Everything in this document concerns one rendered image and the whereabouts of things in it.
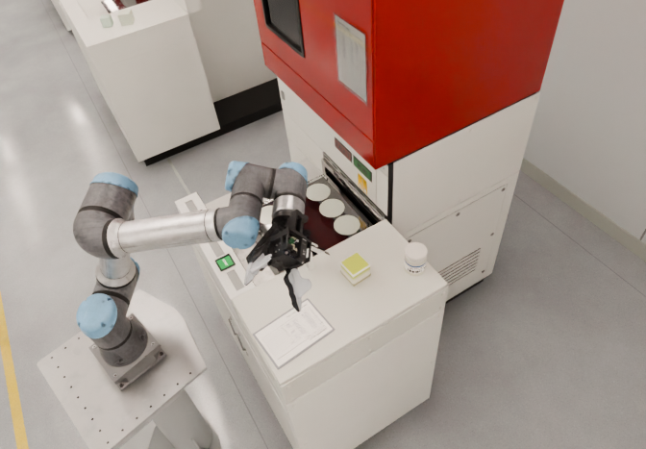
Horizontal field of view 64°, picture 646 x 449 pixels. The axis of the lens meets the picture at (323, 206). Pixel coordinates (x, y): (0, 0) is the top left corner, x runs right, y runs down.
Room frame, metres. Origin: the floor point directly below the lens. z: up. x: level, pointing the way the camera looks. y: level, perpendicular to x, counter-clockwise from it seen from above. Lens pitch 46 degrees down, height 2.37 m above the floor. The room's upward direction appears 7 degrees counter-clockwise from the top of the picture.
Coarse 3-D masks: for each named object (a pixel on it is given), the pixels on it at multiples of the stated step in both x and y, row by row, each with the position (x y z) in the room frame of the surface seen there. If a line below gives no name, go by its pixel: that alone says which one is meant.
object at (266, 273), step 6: (252, 246) 1.25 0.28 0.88; (240, 252) 1.23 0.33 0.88; (246, 252) 1.23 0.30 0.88; (240, 258) 1.20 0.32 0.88; (246, 264) 1.17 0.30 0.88; (264, 270) 1.13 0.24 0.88; (270, 270) 1.13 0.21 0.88; (258, 276) 1.11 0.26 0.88; (264, 276) 1.11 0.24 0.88; (270, 276) 1.10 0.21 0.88; (258, 282) 1.08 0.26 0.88
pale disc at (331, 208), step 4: (328, 200) 1.43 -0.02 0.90; (332, 200) 1.43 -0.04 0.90; (336, 200) 1.42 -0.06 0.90; (320, 204) 1.41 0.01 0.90; (324, 204) 1.41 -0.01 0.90; (328, 204) 1.41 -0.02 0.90; (332, 204) 1.40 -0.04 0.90; (336, 204) 1.40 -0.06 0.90; (340, 204) 1.40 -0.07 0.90; (320, 208) 1.39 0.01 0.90; (324, 208) 1.39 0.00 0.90; (328, 208) 1.39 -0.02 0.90; (332, 208) 1.38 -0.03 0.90; (336, 208) 1.38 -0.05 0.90; (340, 208) 1.38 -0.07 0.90; (344, 208) 1.38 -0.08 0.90; (324, 212) 1.36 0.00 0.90; (328, 212) 1.36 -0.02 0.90; (332, 212) 1.36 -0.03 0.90; (336, 212) 1.35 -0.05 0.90; (340, 212) 1.35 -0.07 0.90; (328, 216) 1.34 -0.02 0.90; (332, 216) 1.34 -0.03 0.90
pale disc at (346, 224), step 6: (342, 216) 1.33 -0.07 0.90; (348, 216) 1.33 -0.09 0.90; (354, 216) 1.32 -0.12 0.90; (336, 222) 1.31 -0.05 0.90; (342, 222) 1.30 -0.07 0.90; (348, 222) 1.30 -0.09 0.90; (354, 222) 1.30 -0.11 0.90; (336, 228) 1.28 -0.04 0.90; (342, 228) 1.27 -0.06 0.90; (348, 228) 1.27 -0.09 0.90; (354, 228) 1.27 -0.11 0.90; (342, 234) 1.24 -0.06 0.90; (348, 234) 1.24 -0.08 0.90
